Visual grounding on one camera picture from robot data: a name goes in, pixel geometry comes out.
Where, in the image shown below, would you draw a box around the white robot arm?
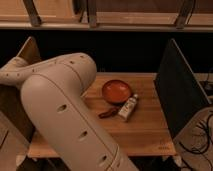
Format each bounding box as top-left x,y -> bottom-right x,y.
0,53 -> 138,171

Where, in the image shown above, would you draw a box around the red bowl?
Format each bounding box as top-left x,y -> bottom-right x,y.
101,80 -> 132,104

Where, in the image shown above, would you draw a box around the white tube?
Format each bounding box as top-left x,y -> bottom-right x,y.
118,94 -> 138,121

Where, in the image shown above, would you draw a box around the right dark side panel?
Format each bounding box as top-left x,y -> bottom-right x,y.
154,39 -> 211,138

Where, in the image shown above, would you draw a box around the left wooden side panel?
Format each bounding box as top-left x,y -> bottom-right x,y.
0,36 -> 41,143

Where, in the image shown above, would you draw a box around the wooden shelf frame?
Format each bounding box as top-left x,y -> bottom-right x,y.
0,0 -> 213,32

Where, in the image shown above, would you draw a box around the black cables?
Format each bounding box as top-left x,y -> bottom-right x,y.
178,113 -> 213,171

